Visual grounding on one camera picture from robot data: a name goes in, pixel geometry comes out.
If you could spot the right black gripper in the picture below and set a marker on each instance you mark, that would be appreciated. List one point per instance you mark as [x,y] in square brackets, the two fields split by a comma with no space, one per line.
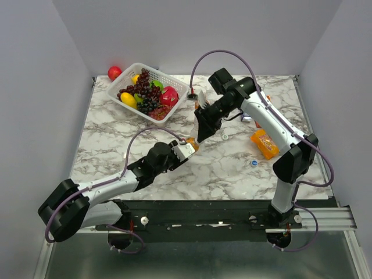
[206,124]

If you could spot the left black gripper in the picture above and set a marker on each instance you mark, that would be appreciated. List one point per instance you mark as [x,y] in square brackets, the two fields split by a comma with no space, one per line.
[178,163]

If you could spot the small orange juice bottle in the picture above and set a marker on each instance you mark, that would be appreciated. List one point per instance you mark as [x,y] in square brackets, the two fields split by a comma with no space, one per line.
[193,143]

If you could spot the clear plastic bottle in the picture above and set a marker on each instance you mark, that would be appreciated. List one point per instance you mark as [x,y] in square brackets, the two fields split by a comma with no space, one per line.
[196,132]

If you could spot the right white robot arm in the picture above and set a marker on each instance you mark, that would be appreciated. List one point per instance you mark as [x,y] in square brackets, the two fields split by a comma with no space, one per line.
[296,148]

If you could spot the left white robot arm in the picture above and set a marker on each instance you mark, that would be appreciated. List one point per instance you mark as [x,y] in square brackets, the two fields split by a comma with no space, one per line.
[70,206]

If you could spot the tall orange drink bottle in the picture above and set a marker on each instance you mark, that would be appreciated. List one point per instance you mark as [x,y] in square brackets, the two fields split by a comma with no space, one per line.
[202,100]

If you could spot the blue toothpaste box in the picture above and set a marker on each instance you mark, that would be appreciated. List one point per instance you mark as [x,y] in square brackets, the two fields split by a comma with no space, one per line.
[245,117]

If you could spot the pink dragon fruit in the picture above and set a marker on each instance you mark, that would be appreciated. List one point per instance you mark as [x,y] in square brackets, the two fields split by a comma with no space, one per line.
[169,96]

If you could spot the orange razor package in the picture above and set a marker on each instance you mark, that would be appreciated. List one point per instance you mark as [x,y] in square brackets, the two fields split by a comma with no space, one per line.
[256,123]

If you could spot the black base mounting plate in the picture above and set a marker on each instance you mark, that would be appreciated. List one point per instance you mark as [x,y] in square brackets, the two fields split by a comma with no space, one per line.
[189,234]

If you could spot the black grape bunch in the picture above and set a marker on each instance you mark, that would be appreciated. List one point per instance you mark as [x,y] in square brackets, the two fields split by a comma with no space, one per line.
[147,105]

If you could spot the orange snack bag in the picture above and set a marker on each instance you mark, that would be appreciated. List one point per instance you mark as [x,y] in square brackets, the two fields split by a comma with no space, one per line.
[265,144]

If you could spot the green apple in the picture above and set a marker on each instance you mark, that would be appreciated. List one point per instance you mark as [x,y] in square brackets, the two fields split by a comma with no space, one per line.
[156,83]

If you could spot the dark purple grape bunch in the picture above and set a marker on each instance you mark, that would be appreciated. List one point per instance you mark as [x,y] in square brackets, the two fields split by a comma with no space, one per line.
[142,89]

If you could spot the yellow lemon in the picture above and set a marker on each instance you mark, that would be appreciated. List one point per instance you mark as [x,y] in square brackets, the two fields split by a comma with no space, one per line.
[135,79]

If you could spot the white plastic fruit basket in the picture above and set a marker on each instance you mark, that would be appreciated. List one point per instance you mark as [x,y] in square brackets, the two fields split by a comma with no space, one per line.
[124,80]

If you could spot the red apple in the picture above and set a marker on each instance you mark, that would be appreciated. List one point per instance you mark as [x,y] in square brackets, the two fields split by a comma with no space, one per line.
[114,72]

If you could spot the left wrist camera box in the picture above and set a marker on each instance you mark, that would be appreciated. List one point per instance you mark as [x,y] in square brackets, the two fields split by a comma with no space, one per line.
[183,150]

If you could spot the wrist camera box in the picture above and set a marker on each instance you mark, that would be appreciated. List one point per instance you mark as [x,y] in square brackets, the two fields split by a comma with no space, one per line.
[183,150]
[193,96]

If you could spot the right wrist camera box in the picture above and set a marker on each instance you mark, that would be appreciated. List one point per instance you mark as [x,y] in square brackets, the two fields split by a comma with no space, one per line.
[193,96]

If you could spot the aluminium frame rail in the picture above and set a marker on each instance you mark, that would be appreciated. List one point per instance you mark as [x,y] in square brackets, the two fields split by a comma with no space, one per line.
[326,219]

